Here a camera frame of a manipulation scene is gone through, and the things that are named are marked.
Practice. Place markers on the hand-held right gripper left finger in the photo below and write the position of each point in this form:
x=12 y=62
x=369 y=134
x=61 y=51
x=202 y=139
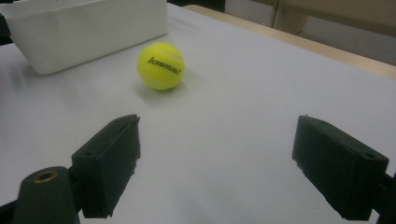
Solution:
x=106 y=165

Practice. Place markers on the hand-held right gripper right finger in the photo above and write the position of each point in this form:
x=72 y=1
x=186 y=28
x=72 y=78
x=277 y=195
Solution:
x=337 y=168

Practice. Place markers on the yellow tennis ball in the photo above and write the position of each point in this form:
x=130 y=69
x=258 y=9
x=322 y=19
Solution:
x=161 y=66

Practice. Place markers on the white plastic bin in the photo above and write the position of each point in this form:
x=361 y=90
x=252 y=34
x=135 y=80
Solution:
x=84 y=34

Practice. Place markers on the white board sheet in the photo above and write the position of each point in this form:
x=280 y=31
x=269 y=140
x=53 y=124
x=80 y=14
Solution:
x=224 y=130

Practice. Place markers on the wooden table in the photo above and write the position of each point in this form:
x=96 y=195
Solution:
x=311 y=46

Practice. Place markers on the light wooden shelf unit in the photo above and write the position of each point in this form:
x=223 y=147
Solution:
x=336 y=15

